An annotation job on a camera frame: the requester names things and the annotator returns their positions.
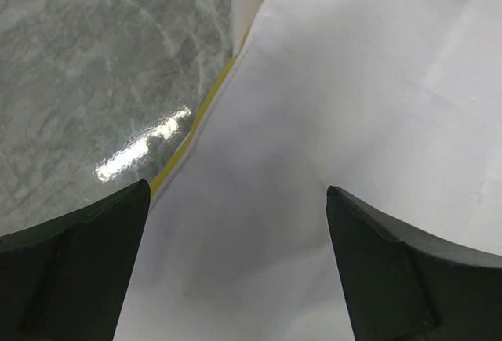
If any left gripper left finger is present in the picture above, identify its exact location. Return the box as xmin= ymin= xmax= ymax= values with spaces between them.
xmin=1 ymin=180 xmax=151 ymax=340

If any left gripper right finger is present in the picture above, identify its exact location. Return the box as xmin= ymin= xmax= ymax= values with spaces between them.
xmin=326 ymin=187 xmax=501 ymax=340

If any white pillow yellow edge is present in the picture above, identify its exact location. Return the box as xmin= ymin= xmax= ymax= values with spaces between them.
xmin=115 ymin=0 xmax=501 ymax=340

